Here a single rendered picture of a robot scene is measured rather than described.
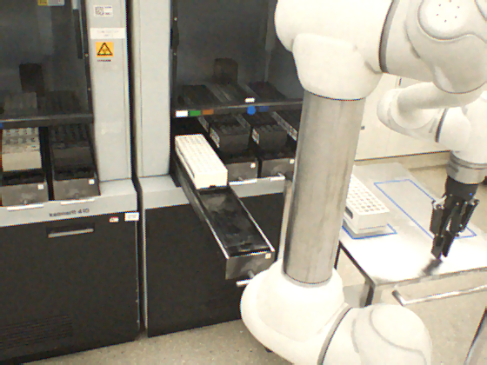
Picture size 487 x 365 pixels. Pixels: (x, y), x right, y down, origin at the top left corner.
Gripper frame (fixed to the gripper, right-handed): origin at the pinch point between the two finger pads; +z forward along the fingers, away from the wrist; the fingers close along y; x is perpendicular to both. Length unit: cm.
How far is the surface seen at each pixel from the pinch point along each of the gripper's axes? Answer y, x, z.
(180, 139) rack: 54, -76, 1
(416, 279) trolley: 10.7, 6.2, 4.7
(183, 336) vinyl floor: 53, -67, 87
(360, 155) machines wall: -97, -190, 75
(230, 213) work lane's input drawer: 47, -35, 6
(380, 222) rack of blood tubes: 9.3, -15.0, 1.5
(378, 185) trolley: -5.3, -39.2, 4.7
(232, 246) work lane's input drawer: 52, -18, 5
